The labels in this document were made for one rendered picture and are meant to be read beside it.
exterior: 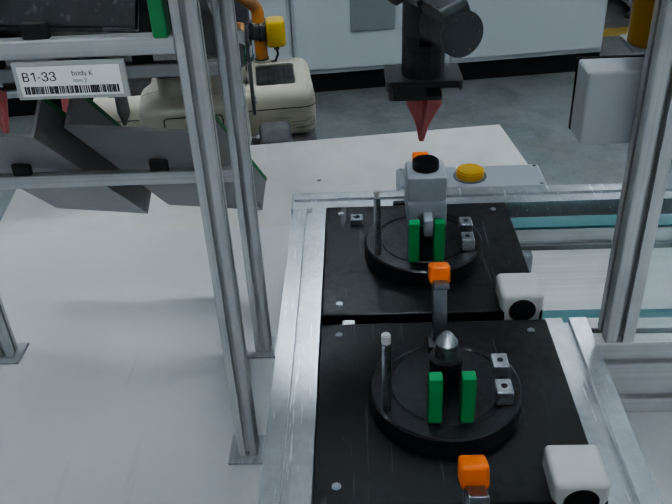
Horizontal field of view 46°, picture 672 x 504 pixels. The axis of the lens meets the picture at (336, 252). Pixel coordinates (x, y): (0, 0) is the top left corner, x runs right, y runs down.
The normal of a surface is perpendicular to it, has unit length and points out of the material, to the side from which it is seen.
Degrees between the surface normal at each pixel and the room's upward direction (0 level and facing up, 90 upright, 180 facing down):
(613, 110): 90
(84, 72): 90
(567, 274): 0
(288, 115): 90
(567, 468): 0
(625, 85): 90
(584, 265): 0
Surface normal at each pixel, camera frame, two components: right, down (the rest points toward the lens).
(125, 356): -0.04, -0.84
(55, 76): -0.01, 0.54
